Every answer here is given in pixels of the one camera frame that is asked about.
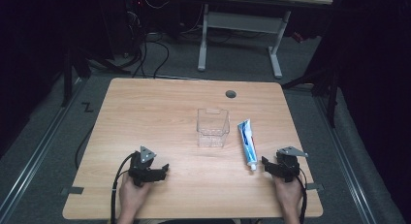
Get blue and white toothpaste tube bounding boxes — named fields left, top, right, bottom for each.
left=237, top=118, right=259, bottom=173

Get white-framed wooden desk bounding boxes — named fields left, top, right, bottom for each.
left=129, top=0, right=333, bottom=80

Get black metal stand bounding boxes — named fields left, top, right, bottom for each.
left=60, top=39, right=130, bottom=109
left=280, top=52, right=342, bottom=129

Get black floor cables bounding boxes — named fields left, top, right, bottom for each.
left=127, top=0, right=172, bottom=80

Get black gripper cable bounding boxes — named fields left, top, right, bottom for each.
left=296, top=167, right=308, bottom=224
left=110, top=151, right=137, bottom=224

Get thin black floor cable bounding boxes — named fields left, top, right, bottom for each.
left=74, top=125, right=95, bottom=171

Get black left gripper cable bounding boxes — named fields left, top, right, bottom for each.
left=110, top=151, right=137, bottom=224

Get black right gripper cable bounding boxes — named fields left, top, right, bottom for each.
left=296, top=167, right=308, bottom=224

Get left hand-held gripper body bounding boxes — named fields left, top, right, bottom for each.
left=128, top=145, right=164, bottom=188

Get person's left hand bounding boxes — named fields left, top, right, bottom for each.
left=118, top=175, right=153, bottom=218

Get black tape floor mark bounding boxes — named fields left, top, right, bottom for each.
left=80, top=101, right=95, bottom=114

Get clear plastic container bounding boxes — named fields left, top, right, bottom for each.
left=196, top=108, right=232, bottom=148

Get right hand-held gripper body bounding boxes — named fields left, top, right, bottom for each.
left=271, top=145, right=309, bottom=183

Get person's right hand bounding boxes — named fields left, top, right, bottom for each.
left=272, top=176, right=304, bottom=216

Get metal floor rail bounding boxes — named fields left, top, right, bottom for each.
left=0, top=78, right=87, bottom=220
left=313, top=95, right=379, bottom=224

